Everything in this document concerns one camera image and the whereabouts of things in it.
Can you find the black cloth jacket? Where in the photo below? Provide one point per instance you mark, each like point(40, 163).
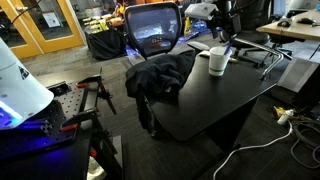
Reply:
point(156, 73)

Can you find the white paper cup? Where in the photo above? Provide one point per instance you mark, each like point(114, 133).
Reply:
point(218, 63)

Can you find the yellow framed glass door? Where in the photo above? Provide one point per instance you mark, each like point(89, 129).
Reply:
point(20, 50)
point(71, 36)

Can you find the black white desk gadget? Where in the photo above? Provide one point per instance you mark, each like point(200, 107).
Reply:
point(284, 22)

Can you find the white paper sign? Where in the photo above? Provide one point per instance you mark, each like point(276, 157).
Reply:
point(51, 19)

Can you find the black orange bar clamp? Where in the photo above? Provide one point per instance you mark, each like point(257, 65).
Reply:
point(100, 90)
point(70, 126)

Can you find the black chrome cantilever chair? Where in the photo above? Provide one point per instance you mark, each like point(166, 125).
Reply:
point(250, 38)

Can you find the yellow power connector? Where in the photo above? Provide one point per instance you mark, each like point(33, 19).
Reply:
point(280, 111)

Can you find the black draped table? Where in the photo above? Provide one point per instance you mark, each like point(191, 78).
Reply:
point(105, 45)

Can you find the blue capped white marker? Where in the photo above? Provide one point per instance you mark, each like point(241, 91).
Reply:
point(227, 50)

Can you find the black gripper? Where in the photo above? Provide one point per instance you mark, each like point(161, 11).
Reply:
point(230, 20)

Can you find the dark computer mouse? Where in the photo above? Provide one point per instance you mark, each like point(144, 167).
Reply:
point(306, 20)

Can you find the light wooden desk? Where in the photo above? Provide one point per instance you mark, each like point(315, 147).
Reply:
point(293, 31)

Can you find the black mesh back chair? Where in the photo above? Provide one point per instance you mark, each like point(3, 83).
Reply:
point(153, 30)

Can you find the white plug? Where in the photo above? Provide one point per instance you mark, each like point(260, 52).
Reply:
point(285, 117)

